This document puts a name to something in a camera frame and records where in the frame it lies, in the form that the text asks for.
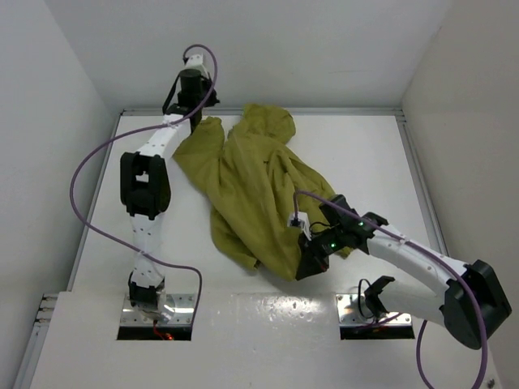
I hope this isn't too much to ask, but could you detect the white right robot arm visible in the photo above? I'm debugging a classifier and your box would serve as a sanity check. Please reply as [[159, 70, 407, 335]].
[[287, 194, 512, 349]]

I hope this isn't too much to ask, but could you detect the left aluminium base plate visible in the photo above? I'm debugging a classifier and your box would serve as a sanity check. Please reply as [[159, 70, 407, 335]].
[[119, 293, 196, 327]]

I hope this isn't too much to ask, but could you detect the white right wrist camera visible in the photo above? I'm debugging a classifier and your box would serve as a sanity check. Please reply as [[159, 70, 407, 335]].
[[287, 212, 310, 233]]

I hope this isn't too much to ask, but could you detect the aluminium base plate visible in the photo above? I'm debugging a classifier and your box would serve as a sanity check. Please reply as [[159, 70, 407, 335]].
[[119, 293, 196, 327], [335, 293, 412, 329]]

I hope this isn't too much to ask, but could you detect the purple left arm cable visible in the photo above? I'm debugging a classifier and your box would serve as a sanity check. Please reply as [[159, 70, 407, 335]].
[[69, 44, 220, 321]]

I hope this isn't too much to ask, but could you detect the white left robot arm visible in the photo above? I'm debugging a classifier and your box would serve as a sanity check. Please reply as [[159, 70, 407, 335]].
[[120, 66, 218, 321]]

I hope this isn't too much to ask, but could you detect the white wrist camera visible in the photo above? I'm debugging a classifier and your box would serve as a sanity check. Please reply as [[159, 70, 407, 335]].
[[183, 53, 210, 78], [287, 212, 310, 233]]

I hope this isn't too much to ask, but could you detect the right aluminium base plate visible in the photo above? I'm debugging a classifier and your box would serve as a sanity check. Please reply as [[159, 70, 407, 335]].
[[335, 293, 412, 329]]

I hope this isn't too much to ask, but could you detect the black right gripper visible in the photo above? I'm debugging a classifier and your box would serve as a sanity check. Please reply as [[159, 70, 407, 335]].
[[296, 224, 345, 280]]

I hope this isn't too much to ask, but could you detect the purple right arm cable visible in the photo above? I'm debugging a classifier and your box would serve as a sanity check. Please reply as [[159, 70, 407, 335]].
[[292, 190, 490, 389]]

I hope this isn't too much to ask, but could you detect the olive green jacket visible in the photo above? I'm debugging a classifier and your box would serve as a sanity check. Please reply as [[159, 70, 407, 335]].
[[173, 104, 335, 281]]

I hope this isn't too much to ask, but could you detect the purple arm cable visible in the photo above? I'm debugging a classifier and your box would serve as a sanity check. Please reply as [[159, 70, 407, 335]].
[[69, 44, 220, 321], [292, 190, 490, 389]]

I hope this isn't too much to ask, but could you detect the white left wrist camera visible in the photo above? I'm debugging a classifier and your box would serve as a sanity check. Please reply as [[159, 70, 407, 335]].
[[183, 53, 210, 78]]

